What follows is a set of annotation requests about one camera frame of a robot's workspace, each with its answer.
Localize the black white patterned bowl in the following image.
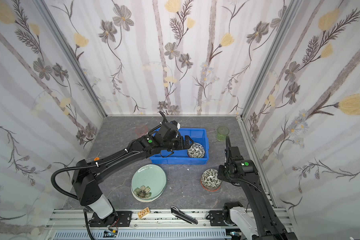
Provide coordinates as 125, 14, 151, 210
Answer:
187, 143, 206, 159

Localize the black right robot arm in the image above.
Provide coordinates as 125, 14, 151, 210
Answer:
218, 137, 297, 240

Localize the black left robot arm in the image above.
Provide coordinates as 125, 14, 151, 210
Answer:
51, 112, 194, 220

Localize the blue plastic bin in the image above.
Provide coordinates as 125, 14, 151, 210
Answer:
150, 128, 210, 165

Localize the red pink glass bowl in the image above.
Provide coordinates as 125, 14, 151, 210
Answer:
202, 185, 221, 192

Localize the pink transparent cup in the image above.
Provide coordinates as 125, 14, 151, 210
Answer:
135, 125, 149, 138

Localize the green transparent cup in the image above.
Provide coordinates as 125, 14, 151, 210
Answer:
217, 126, 230, 142

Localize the green floral plate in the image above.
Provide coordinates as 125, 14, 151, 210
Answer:
131, 164, 167, 191

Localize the black folding tool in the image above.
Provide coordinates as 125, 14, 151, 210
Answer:
171, 206, 199, 225

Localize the small wooden block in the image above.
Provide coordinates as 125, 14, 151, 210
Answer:
138, 207, 151, 219

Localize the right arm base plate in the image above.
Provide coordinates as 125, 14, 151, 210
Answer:
206, 210, 228, 227

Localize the white perforated cable tray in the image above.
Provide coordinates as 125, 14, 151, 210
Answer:
52, 229, 232, 240

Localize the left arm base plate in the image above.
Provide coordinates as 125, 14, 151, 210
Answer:
89, 211, 132, 228

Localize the aluminium rail frame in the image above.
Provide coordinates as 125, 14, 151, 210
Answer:
41, 209, 244, 240

